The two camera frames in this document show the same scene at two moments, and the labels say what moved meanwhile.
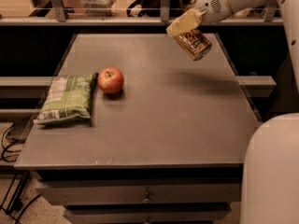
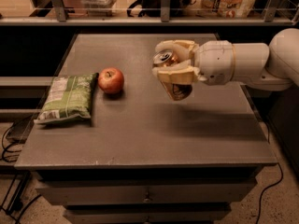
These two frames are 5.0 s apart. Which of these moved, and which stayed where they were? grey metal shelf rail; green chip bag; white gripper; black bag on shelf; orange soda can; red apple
Moved: white gripper; orange soda can
Stayed: black bag on shelf; grey metal shelf rail; red apple; green chip bag
